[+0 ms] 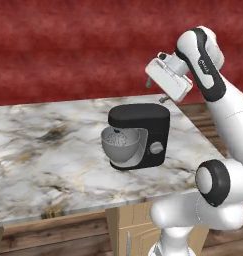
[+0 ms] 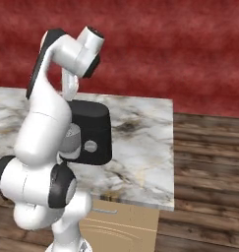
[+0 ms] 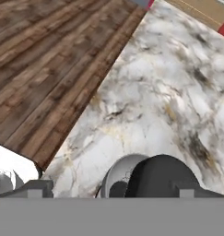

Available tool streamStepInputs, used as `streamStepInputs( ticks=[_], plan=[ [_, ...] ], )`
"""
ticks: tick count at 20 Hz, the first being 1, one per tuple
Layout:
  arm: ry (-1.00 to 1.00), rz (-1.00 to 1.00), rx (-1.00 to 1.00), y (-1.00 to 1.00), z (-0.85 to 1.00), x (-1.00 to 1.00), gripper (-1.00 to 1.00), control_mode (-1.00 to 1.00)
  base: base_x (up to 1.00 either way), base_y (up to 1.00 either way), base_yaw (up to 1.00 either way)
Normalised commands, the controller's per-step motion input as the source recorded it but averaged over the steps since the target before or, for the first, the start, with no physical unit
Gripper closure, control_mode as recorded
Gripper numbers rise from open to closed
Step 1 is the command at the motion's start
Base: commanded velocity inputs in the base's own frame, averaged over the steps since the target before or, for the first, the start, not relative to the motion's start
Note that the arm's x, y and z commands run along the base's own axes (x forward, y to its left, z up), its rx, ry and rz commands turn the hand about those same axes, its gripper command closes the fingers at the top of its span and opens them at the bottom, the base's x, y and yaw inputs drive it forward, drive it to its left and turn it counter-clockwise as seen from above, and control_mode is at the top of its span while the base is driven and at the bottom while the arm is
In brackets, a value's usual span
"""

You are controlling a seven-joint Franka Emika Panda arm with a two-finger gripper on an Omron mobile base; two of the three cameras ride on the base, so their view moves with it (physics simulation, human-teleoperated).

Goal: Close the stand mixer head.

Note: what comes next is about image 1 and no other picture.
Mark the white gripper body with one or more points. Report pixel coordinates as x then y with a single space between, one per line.
168 79

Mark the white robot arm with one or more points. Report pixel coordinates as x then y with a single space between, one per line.
233 116

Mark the black stand mixer head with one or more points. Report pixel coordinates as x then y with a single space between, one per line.
139 116

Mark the grey mixer knob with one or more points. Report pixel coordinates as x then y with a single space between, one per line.
156 147

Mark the black stand mixer base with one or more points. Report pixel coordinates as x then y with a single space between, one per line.
158 156

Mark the grey mixing bowl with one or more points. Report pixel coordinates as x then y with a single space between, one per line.
119 148

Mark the tan wooden cabinet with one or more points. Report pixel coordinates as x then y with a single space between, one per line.
139 223

